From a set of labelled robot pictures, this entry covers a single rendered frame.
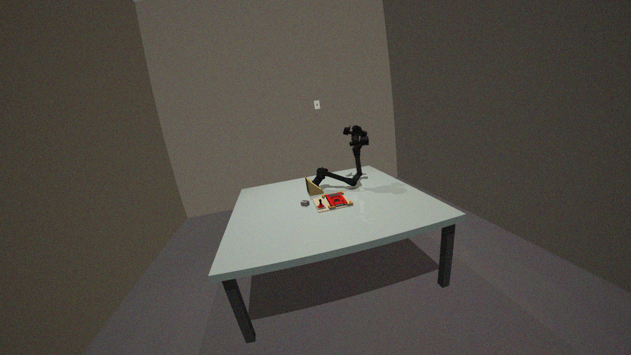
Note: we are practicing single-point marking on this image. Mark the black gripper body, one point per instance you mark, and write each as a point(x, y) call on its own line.
point(347, 131)

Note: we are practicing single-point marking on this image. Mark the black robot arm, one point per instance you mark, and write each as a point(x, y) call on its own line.
point(322, 172)

